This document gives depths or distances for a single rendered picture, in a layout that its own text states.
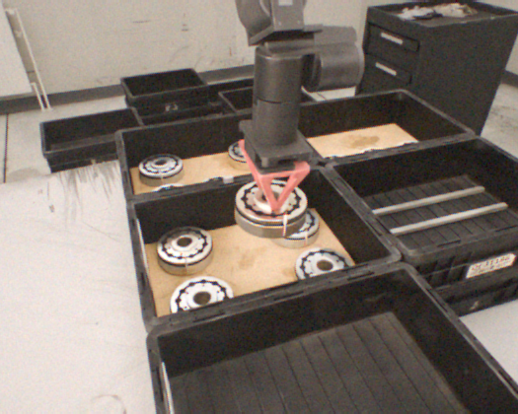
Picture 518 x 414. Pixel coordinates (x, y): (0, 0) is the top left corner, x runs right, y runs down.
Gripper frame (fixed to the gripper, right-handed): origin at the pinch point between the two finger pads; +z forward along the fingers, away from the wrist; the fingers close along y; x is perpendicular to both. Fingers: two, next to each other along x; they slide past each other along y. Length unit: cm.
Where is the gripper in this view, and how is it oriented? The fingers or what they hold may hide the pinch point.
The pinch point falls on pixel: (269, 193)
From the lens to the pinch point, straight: 58.4
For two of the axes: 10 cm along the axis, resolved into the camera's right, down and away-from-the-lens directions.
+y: -3.3, -5.9, 7.4
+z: -0.4, 7.9, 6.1
